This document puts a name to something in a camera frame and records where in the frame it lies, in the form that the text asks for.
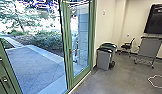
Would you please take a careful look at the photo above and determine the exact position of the white wall switch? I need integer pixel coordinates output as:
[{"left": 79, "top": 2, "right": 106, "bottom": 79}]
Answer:
[{"left": 102, "top": 9, "right": 107, "bottom": 16}]

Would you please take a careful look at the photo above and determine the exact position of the metal door handle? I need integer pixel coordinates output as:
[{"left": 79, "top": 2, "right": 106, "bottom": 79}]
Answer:
[{"left": 68, "top": 48, "right": 74, "bottom": 60}]

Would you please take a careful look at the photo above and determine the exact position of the black wall screen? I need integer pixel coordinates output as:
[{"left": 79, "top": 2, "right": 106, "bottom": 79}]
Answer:
[{"left": 143, "top": 2, "right": 162, "bottom": 35}]

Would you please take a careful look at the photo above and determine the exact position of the grey trash bin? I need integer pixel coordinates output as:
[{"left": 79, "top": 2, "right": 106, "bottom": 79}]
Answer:
[{"left": 96, "top": 47, "right": 114, "bottom": 71}]

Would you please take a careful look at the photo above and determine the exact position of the white floor cable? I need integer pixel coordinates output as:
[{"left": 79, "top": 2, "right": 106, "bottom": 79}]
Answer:
[{"left": 147, "top": 74, "right": 162, "bottom": 90}]

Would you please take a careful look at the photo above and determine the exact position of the grey folding table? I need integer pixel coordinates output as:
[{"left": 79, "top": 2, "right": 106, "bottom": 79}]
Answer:
[{"left": 133, "top": 32, "right": 162, "bottom": 70}]

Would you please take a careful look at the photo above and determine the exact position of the green framed glass wall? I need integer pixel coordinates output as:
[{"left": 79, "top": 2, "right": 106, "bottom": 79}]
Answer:
[{"left": 0, "top": 0, "right": 97, "bottom": 94}]

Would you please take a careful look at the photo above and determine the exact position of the green outdoor hedge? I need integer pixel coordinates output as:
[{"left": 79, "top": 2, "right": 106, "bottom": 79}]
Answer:
[{"left": 30, "top": 30, "right": 65, "bottom": 53}]

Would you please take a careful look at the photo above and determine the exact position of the green lid trash bin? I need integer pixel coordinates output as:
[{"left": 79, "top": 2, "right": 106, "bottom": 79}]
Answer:
[{"left": 100, "top": 41, "right": 118, "bottom": 69}]

